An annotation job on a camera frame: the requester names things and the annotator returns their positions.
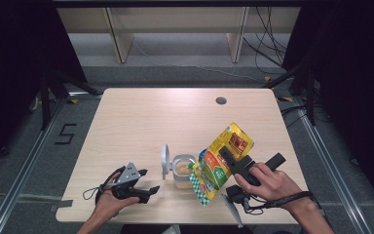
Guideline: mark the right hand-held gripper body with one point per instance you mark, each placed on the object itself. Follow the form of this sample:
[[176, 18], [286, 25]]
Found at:
[[245, 165]]

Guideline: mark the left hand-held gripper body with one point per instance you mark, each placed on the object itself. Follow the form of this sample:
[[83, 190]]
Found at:
[[128, 174]]

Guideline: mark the yellow seasoning pouch green cap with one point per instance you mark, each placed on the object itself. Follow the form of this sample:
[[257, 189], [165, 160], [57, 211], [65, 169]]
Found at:
[[214, 169]]

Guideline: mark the person's right hand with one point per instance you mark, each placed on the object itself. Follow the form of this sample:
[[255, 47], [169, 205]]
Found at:
[[272, 187]]

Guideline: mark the person's left hand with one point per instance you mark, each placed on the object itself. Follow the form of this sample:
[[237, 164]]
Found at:
[[108, 204]]

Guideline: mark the beige powder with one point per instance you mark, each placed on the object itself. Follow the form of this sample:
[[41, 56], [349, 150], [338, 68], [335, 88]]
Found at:
[[183, 168]]

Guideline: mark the grey tape strip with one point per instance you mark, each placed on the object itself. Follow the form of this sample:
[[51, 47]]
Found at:
[[61, 204]]

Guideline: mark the black metal stand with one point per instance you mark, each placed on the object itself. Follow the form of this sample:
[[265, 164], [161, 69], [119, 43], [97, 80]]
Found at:
[[311, 97], [45, 104]]

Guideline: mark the beige wooden desk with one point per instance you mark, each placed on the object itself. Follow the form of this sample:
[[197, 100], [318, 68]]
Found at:
[[123, 39]]

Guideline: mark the black curtain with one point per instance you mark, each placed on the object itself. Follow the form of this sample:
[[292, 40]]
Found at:
[[13, 65], [354, 81]]

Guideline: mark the aluminium floor rail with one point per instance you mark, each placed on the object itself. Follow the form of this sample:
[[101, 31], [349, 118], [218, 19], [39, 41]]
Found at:
[[328, 162], [29, 162]]

